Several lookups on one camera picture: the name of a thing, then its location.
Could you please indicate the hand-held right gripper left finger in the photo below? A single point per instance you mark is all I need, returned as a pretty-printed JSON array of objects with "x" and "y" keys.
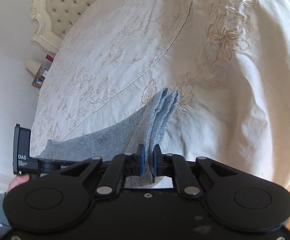
[{"x": 142, "y": 163}]

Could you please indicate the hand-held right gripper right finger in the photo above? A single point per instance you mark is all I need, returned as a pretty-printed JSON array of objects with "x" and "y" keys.
[{"x": 154, "y": 165}]

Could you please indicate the grey speckled pants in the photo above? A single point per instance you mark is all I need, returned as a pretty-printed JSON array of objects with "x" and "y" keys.
[{"x": 115, "y": 140}]

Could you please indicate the person's left hand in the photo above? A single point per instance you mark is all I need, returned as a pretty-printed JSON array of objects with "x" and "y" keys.
[{"x": 17, "y": 183}]

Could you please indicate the small alarm clock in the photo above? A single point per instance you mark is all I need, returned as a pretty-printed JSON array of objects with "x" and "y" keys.
[{"x": 44, "y": 72}]

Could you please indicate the small cream table lamp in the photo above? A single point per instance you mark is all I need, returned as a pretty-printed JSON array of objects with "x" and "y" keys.
[{"x": 33, "y": 65}]

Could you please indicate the cream embroidered bedspread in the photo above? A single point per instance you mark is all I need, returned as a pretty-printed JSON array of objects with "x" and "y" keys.
[{"x": 222, "y": 105}]

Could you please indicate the red box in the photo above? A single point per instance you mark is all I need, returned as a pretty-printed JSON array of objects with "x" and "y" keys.
[{"x": 49, "y": 57}]

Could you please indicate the cream tufted headboard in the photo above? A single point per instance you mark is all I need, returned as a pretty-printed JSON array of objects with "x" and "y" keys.
[{"x": 60, "y": 5}]

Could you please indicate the wooden photo frame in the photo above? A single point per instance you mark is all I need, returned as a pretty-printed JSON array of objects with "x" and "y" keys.
[{"x": 38, "y": 81}]

